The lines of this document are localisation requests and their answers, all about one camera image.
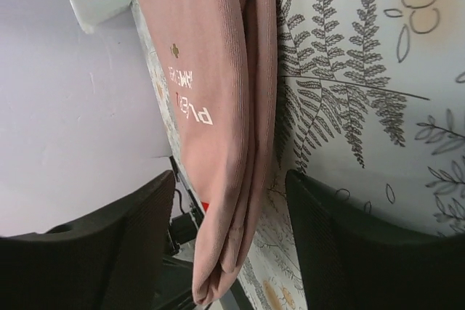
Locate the pink t shirt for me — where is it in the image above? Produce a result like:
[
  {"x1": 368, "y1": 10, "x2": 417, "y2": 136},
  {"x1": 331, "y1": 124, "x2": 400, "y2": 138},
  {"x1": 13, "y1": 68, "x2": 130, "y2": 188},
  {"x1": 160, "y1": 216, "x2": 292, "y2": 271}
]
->
[{"x1": 138, "y1": 0, "x2": 278, "y2": 305}]

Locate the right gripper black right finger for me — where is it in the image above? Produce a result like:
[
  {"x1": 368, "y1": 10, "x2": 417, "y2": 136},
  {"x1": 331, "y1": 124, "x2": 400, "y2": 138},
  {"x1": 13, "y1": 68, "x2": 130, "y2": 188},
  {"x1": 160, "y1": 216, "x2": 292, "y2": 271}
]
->
[{"x1": 286, "y1": 170, "x2": 464, "y2": 309}]

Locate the floral table mat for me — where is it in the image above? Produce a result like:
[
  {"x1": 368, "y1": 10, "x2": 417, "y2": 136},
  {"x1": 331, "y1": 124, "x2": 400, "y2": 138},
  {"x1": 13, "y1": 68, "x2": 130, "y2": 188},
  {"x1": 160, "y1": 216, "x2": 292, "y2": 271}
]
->
[{"x1": 134, "y1": 0, "x2": 464, "y2": 309}]

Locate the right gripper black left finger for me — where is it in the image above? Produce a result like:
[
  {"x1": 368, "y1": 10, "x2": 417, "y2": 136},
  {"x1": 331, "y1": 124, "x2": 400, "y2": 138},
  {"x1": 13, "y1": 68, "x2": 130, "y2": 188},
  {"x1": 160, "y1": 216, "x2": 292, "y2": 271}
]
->
[{"x1": 1, "y1": 171, "x2": 175, "y2": 309}]

